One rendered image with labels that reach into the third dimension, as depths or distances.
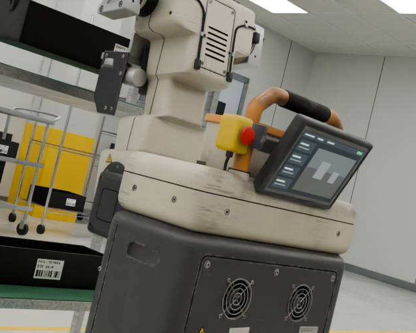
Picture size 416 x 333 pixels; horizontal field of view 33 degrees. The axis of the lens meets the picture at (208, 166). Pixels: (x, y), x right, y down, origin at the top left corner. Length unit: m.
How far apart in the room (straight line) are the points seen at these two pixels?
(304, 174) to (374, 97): 8.59
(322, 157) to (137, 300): 0.46
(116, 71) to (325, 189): 0.61
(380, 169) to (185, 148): 8.02
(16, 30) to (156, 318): 0.91
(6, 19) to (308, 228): 0.98
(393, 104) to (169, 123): 8.20
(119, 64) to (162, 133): 0.21
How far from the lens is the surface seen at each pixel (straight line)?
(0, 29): 1.97
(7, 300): 1.99
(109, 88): 1.77
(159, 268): 1.32
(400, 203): 9.47
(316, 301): 1.62
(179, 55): 1.68
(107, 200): 1.57
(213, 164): 1.48
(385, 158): 9.68
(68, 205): 6.21
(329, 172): 1.47
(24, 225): 5.68
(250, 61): 1.91
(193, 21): 1.67
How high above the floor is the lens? 0.79
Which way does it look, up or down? 1 degrees up
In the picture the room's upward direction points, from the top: 14 degrees clockwise
